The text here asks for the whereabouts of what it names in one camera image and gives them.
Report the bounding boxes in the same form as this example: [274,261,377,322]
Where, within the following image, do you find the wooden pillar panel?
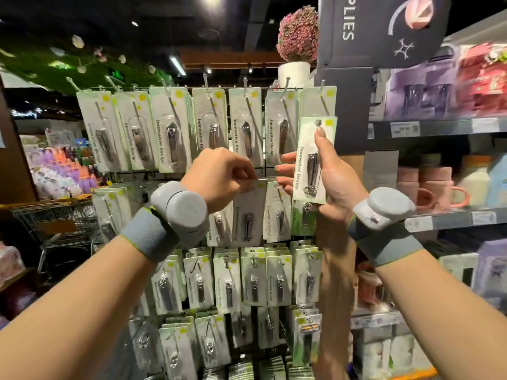
[0,83,36,206]

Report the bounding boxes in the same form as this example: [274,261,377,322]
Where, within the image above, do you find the green hanging ceiling decor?
[0,35,174,96]

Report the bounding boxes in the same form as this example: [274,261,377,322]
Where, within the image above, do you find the row of pastel laundry bottles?
[24,142,100,201]

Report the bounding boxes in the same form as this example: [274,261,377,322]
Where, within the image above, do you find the pink mugs on shelf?
[356,262,385,309]

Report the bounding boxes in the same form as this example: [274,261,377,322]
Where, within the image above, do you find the grey kitchenware shelf unit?
[352,12,507,380]

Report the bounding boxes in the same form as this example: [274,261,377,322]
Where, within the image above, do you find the purple boxed appliance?
[384,47,461,121]

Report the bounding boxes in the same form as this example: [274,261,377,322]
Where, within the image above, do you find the rows of hung nail clipper packs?
[77,84,340,380]

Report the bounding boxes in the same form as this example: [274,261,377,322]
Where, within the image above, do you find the blue cartoon box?
[487,154,507,206]

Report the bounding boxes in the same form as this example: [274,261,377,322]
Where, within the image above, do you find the wooden detergent shelf unit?
[0,241,33,321]

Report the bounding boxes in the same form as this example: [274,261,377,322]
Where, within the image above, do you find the grey wrist tracker band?
[346,186,425,268]
[119,181,211,263]

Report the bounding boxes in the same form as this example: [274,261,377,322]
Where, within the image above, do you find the row of pink red packs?
[455,42,507,117]

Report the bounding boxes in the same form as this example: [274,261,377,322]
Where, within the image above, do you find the cream white jug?
[459,156,492,206]

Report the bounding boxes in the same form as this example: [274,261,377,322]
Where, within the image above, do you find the dark hanging aisle sign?
[317,0,453,70]

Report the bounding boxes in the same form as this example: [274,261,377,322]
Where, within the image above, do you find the person's right hand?
[276,126,370,222]

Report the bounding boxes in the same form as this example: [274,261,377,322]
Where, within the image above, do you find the lavender product box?
[471,239,507,309]

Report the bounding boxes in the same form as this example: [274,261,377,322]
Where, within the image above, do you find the wooden post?
[313,154,365,380]

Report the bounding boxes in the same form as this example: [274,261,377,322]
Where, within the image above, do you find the pink flowers in white pot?
[276,5,320,88]

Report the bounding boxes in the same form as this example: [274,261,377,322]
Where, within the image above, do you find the empty silver shopping cart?
[8,195,100,274]

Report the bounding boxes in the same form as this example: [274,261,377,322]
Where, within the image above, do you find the wooden ceiling frame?
[181,50,286,72]

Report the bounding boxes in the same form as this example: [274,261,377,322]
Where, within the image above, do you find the orange wire shopping cart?
[392,368,437,380]

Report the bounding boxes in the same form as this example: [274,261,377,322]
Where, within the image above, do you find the large white product box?
[363,150,399,191]

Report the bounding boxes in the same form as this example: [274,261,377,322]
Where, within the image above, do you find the person's left hand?
[181,148,258,214]

